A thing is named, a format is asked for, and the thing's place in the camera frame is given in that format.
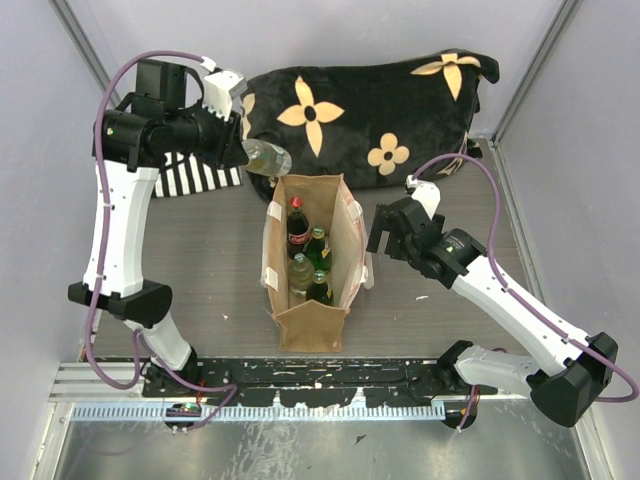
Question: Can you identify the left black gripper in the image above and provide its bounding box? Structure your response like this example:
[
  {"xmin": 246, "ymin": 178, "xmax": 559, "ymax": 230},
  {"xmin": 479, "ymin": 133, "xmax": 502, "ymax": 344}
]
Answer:
[{"xmin": 167, "ymin": 97, "xmax": 248, "ymax": 169}]

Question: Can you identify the clear soda bottle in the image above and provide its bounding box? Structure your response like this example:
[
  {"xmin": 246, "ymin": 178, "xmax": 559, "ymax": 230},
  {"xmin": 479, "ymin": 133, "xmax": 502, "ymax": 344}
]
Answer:
[
  {"xmin": 242, "ymin": 139, "xmax": 292, "ymax": 177},
  {"xmin": 288, "ymin": 253, "xmax": 315, "ymax": 297}
]

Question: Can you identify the green glass bottle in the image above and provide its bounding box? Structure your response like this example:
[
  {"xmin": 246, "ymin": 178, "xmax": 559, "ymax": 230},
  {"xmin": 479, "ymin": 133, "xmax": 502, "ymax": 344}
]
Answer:
[
  {"xmin": 304, "ymin": 226, "xmax": 332, "ymax": 274},
  {"xmin": 305, "ymin": 270, "xmax": 334, "ymax": 306}
]

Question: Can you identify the brown jute canvas bag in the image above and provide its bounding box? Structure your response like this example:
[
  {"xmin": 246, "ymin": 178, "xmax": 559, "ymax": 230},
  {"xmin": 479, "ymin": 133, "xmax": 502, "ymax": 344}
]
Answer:
[{"xmin": 262, "ymin": 175, "xmax": 374, "ymax": 353}]

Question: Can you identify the coca-cola glass bottle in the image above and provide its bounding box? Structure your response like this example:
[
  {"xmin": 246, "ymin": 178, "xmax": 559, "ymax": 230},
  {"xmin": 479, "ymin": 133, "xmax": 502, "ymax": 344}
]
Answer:
[{"xmin": 287, "ymin": 196, "xmax": 310, "ymax": 259}]

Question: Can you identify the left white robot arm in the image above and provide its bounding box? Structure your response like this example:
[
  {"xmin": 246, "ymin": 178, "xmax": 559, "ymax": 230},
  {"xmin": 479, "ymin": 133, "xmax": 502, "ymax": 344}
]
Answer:
[{"xmin": 68, "ymin": 51, "xmax": 246, "ymax": 396}]

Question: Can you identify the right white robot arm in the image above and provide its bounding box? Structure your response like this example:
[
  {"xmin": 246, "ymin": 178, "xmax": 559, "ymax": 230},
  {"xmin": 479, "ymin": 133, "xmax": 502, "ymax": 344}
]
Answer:
[{"xmin": 367, "ymin": 197, "xmax": 618, "ymax": 427}]

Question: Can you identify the black white striped cloth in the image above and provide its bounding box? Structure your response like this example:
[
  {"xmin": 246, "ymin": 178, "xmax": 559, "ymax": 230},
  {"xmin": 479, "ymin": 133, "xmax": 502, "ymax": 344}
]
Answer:
[{"xmin": 152, "ymin": 153, "xmax": 242, "ymax": 198}]

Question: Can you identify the black floral plush pillow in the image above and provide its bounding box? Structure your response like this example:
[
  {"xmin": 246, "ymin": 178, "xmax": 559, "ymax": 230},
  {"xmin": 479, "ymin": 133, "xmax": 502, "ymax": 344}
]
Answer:
[{"xmin": 241, "ymin": 49, "xmax": 500, "ymax": 189}]

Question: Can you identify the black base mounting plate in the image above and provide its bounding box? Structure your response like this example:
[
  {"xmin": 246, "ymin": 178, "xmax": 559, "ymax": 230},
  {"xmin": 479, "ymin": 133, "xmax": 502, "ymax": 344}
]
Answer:
[{"xmin": 144, "ymin": 355, "xmax": 496, "ymax": 409}]

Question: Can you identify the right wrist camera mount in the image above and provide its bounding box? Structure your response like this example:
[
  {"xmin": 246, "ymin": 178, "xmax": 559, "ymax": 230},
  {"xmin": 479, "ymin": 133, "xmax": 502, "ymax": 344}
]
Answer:
[{"xmin": 405, "ymin": 175, "xmax": 441, "ymax": 219}]

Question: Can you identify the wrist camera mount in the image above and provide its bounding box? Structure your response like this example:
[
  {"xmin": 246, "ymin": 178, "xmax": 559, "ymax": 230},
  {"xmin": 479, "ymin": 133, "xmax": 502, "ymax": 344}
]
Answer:
[
  {"xmin": 405, "ymin": 175, "xmax": 441, "ymax": 219},
  {"xmin": 200, "ymin": 57, "xmax": 247, "ymax": 122}
]

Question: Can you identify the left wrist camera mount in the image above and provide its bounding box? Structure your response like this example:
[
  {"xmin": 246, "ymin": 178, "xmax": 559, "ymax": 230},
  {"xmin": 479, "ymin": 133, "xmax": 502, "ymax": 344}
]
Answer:
[{"xmin": 200, "ymin": 57, "xmax": 247, "ymax": 122}]

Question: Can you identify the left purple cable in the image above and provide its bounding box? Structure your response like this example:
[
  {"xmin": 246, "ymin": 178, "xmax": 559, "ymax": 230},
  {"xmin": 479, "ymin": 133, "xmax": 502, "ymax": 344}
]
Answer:
[{"xmin": 82, "ymin": 49, "xmax": 239, "ymax": 434}]

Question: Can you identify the aluminium front rail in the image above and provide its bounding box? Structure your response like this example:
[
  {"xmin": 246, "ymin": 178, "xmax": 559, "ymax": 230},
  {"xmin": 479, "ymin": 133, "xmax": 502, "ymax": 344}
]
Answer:
[{"xmin": 49, "ymin": 357, "xmax": 596, "ymax": 426}]

